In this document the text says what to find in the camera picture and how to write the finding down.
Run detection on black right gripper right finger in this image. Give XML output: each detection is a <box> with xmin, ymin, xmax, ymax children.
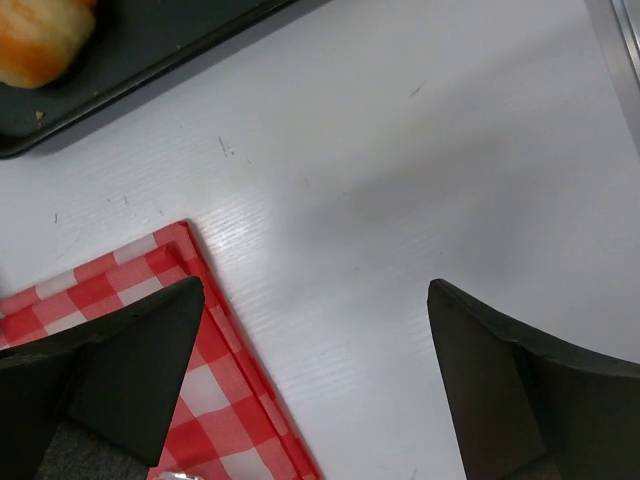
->
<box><xmin>427</xmin><ymin>279</ymin><xmax>639</xmax><ymax>479</ymax></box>

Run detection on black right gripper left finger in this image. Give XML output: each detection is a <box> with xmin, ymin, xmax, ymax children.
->
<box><xmin>1</xmin><ymin>277</ymin><xmax>205</xmax><ymax>479</ymax></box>

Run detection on metal tongs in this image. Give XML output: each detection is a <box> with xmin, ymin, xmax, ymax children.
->
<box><xmin>154</xmin><ymin>471</ymin><xmax>203</xmax><ymax>480</ymax></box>

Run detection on pale bread roll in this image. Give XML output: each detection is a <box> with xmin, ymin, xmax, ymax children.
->
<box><xmin>1</xmin><ymin>0</ymin><xmax>97</xmax><ymax>89</ymax></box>

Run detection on red white checkered cloth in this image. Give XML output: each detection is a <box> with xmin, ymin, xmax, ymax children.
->
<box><xmin>1</xmin><ymin>221</ymin><xmax>321</xmax><ymax>479</ymax></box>

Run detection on black baking tray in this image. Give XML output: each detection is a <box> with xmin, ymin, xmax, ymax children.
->
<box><xmin>1</xmin><ymin>0</ymin><xmax>290</xmax><ymax>159</ymax></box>

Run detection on aluminium table rail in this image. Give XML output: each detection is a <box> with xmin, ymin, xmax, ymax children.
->
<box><xmin>585</xmin><ymin>0</ymin><xmax>639</xmax><ymax>123</ymax></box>

